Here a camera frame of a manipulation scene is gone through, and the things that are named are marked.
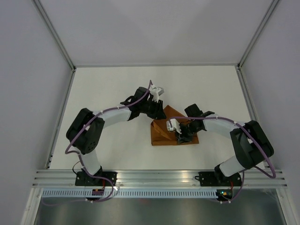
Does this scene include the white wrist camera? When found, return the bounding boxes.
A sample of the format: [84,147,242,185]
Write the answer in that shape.
[166,119,181,134]
[150,85,164,102]

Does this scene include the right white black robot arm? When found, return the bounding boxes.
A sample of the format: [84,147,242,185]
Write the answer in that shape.
[166,104,274,185]

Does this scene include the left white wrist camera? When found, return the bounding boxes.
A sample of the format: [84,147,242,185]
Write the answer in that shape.
[150,85,164,102]

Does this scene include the left aluminium corner post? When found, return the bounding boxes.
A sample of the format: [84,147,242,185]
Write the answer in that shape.
[32,0,76,72]

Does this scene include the left aluminium side rail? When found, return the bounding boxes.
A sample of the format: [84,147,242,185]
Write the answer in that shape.
[43,68,76,169]

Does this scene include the aluminium side rail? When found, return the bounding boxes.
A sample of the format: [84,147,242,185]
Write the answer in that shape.
[43,68,76,169]
[235,66,270,169]

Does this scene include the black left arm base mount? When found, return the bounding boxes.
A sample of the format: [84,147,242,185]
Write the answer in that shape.
[75,171,117,187]

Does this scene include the right aluminium side rail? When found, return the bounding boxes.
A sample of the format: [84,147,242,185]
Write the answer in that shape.
[235,66,270,169]

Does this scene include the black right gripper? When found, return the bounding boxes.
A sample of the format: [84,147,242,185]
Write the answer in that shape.
[175,122,201,144]

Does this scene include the brown cloth napkin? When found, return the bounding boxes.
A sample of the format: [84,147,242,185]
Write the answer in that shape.
[150,105,199,146]

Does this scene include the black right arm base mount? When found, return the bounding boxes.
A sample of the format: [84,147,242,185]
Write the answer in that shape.
[194,172,242,187]

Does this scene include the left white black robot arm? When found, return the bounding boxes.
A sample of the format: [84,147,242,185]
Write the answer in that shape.
[65,84,166,186]

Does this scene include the white slotted cable duct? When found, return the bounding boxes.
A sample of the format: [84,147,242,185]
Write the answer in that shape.
[42,188,217,199]

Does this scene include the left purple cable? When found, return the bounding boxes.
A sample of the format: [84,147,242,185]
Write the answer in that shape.
[42,80,155,207]

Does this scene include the aluminium corner post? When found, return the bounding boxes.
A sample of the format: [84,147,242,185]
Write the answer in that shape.
[32,0,76,72]
[236,0,281,70]

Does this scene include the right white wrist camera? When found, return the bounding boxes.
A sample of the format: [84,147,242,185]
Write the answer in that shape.
[166,119,181,134]

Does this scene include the aluminium front frame rail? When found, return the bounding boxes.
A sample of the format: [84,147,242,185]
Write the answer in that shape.
[31,169,287,189]

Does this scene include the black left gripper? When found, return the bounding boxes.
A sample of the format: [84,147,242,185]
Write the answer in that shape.
[140,97,166,120]

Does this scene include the right aluminium corner post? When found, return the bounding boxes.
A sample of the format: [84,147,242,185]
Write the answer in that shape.
[236,0,281,70]

